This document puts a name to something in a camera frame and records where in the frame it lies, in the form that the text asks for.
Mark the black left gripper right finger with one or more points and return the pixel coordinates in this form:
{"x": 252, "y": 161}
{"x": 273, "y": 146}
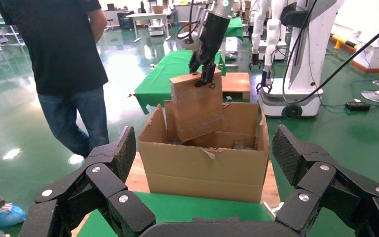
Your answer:
{"x": 310, "y": 183}

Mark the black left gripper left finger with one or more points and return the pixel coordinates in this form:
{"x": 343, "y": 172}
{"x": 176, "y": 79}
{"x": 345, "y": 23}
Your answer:
{"x": 111, "y": 163}

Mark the white table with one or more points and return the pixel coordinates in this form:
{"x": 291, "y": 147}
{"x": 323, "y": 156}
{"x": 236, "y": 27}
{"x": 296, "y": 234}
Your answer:
{"x": 147, "y": 16}

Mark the blue shoe cover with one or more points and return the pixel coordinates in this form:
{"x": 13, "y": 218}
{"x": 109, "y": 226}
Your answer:
{"x": 3, "y": 217}

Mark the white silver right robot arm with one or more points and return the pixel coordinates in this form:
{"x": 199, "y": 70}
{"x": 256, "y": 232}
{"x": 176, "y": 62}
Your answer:
{"x": 222, "y": 6}

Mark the person in black tee jeans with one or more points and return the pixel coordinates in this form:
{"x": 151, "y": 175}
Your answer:
{"x": 62, "y": 49}

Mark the large open cardboard carton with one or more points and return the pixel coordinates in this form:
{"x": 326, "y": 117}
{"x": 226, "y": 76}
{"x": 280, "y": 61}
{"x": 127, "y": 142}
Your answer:
{"x": 202, "y": 170}

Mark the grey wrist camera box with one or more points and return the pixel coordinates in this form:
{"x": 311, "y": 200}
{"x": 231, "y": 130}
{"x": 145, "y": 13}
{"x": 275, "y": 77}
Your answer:
{"x": 203, "y": 18}

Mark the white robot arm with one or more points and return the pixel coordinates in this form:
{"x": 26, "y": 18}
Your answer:
{"x": 257, "y": 32}
{"x": 269, "y": 49}

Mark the white metal shelf rack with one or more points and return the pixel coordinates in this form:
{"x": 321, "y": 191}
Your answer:
{"x": 13, "y": 34}

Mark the white wheeled robot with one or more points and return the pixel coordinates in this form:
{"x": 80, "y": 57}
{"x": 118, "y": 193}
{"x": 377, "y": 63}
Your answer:
{"x": 307, "y": 65}

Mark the yellow floor barrier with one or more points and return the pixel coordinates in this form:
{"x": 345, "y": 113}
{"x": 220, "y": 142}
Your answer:
{"x": 340, "y": 40}

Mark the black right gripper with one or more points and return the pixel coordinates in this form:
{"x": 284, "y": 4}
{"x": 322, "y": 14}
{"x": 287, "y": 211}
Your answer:
{"x": 212, "y": 36}

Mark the green tablecloth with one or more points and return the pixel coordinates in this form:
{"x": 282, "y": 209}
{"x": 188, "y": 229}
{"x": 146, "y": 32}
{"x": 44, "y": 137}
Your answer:
{"x": 234, "y": 29}
{"x": 163, "y": 75}

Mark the white metal table frame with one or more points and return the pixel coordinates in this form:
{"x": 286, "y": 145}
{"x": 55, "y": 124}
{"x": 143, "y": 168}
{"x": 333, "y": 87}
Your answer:
{"x": 223, "y": 52}

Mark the small cardboard box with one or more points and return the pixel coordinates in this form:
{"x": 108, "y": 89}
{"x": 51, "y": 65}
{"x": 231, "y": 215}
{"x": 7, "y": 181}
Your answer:
{"x": 196, "y": 108}

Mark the black power adapter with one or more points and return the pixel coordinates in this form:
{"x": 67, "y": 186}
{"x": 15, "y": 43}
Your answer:
{"x": 358, "y": 106}

